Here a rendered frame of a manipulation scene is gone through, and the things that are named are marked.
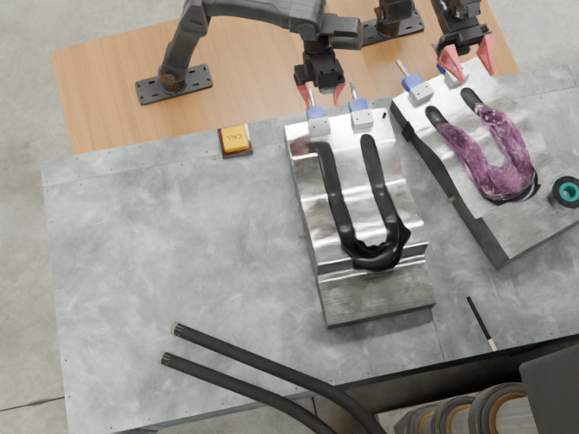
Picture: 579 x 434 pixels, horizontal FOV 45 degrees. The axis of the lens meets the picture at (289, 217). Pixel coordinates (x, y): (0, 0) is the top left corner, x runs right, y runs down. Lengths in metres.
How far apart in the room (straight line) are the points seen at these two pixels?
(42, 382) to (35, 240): 0.51
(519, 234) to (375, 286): 0.35
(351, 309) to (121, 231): 0.60
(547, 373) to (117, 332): 1.25
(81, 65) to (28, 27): 1.13
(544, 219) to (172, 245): 0.89
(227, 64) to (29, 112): 1.18
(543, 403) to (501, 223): 1.08
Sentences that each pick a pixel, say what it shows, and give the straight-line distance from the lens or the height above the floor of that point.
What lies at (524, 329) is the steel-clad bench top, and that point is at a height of 0.80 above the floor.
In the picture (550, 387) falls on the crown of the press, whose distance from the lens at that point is 0.63.
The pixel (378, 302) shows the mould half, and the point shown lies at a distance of 1.65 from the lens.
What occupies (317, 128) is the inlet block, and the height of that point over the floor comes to 0.92.
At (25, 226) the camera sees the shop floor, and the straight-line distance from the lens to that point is 2.75.
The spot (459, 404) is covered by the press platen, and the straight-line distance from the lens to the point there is 1.21.
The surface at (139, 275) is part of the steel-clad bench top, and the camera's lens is 1.75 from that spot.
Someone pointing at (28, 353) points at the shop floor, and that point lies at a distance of 2.64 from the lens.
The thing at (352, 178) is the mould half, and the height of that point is 0.88.
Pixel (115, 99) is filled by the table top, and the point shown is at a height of 0.80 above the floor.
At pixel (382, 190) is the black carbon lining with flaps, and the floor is 0.88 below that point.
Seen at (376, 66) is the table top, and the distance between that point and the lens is 1.95.
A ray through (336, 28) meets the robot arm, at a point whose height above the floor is 1.21.
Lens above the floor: 2.47
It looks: 72 degrees down
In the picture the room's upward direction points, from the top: 1 degrees clockwise
